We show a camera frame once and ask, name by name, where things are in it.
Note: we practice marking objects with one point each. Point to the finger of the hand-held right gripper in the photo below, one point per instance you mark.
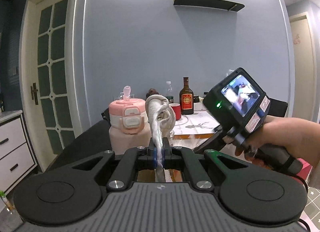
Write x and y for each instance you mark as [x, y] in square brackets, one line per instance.
[210, 143]

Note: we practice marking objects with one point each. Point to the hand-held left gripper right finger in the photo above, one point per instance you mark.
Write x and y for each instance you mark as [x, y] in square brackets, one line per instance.
[163, 158]

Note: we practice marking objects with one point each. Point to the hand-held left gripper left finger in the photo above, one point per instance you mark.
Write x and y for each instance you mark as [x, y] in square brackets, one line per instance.
[155, 158]

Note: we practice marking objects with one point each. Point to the beige round cloth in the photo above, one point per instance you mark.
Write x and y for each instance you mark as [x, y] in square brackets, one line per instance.
[160, 122]

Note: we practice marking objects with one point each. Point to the person's right forearm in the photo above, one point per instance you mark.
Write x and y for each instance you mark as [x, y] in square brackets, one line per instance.
[317, 147]

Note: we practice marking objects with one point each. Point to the person's right hand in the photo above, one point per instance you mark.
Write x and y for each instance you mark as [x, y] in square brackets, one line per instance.
[282, 132]

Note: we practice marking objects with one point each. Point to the dark small jar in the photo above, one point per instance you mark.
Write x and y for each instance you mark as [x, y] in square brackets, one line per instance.
[196, 99]

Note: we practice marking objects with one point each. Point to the brown liquor bottle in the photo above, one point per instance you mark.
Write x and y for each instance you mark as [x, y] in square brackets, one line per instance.
[186, 102]

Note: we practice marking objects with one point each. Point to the red cup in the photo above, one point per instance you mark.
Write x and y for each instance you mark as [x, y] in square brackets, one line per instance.
[176, 112]

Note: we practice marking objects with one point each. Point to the pink water bottle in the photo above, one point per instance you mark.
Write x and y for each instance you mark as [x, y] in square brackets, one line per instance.
[125, 114]

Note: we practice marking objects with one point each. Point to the black chair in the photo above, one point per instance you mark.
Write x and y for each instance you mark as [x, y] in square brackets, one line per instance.
[85, 139]
[278, 108]

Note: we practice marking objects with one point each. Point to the clear water bottle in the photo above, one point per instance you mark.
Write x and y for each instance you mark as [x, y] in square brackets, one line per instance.
[169, 90]

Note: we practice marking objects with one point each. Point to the brown figurine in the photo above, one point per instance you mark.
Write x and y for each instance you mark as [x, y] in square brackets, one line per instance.
[152, 91]

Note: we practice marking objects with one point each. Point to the cream door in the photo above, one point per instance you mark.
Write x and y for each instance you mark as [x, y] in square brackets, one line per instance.
[302, 71]

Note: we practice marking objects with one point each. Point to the red cardboard box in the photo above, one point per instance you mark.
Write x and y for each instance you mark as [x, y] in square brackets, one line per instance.
[305, 169]

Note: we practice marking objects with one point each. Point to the green checked tablecloth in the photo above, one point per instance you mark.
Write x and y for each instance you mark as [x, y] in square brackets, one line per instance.
[313, 197]

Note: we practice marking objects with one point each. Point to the glass panel door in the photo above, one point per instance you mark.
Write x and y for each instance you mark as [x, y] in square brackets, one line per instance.
[52, 71]

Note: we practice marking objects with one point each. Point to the white drawer cabinet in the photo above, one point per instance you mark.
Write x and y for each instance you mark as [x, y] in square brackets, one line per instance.
[12, 147]

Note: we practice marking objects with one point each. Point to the black wall shelf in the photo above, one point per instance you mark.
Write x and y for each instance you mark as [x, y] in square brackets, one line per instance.
[207, 3]

